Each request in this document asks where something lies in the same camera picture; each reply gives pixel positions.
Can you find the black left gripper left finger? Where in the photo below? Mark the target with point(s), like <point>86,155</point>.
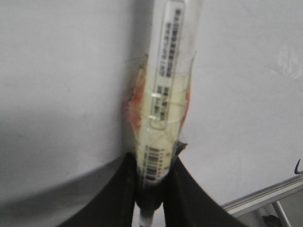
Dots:
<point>114,205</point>

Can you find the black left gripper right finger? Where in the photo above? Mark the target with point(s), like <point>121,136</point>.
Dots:
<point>186,204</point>

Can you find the large white whiteboard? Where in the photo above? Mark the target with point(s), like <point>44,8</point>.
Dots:
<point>67,66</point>

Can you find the white whiteboard stand frame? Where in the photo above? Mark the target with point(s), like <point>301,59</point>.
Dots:
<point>286,212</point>

